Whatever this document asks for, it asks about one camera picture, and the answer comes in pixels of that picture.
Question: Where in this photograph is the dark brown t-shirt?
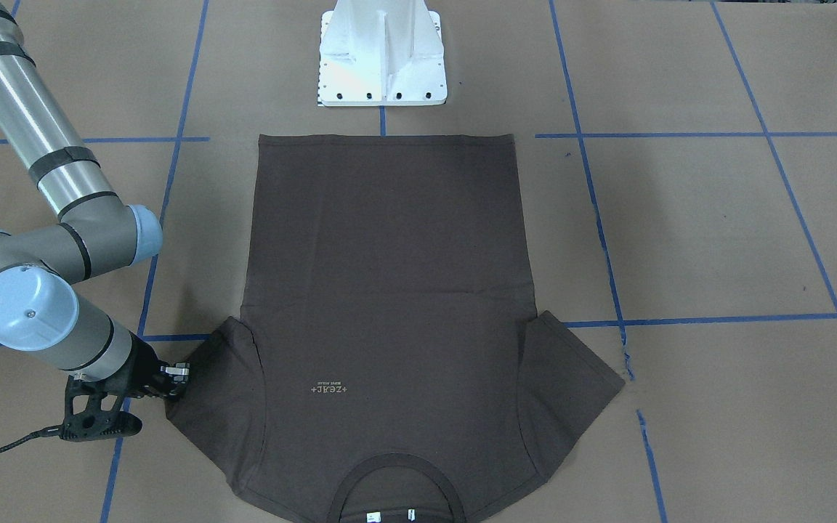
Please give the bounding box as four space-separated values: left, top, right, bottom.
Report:
167 135 624 522

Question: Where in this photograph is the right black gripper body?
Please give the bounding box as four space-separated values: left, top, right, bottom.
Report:
126 338 190 402

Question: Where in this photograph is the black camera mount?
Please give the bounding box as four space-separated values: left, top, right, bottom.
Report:
57 376 143 442

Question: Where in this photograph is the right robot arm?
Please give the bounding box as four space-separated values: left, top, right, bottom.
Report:
0 2 190 398

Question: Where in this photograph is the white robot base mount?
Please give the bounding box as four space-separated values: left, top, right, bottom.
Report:
317 1 448 107

